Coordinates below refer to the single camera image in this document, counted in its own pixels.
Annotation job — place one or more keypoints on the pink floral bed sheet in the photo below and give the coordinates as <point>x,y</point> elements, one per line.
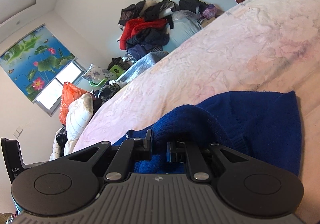
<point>258,45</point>

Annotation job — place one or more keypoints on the green plastic stool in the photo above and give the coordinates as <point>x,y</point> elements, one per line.
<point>116,70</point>

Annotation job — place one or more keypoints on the dark clothes pile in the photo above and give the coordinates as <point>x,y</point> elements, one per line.
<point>151,39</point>

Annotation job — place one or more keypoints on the white quilted jacket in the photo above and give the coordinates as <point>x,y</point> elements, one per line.
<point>79,114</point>

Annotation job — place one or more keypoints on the light blue knitted blanket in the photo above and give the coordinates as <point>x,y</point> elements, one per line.
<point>141,66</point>

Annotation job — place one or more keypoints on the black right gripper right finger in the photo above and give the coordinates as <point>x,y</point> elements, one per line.
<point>243,183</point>

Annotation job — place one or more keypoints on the orange plastic bag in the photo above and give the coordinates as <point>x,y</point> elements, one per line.
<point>69,94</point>

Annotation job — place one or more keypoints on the white wall switch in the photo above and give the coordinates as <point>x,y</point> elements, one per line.
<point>18,132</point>

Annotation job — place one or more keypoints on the lotus print window blind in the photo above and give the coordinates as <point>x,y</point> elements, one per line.
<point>35,60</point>

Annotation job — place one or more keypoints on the blue beaded sweater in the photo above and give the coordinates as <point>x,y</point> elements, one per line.
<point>262,125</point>

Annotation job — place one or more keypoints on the red garment on pile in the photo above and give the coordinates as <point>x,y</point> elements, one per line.
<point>135,26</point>

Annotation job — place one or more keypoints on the floral white pillow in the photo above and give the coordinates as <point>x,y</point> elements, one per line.
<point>96,74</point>

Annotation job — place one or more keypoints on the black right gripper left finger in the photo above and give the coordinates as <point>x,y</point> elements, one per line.
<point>70,183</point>

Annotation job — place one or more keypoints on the leopard print dark garment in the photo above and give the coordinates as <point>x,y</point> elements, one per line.
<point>108,91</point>

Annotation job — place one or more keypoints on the clear plastic bag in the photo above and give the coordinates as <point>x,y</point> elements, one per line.
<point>185,25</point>

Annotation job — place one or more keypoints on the window with metal frame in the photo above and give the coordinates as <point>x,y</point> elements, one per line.
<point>50,98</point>

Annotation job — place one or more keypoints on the purple patterned garment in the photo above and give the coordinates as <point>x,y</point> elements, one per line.
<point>210,11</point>

